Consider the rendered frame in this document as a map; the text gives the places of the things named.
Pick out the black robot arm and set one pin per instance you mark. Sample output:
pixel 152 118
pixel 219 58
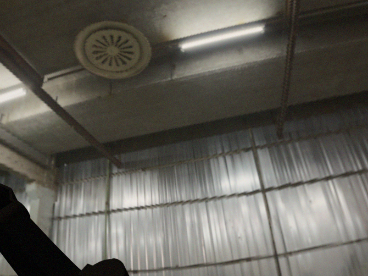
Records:
pixel 31 253

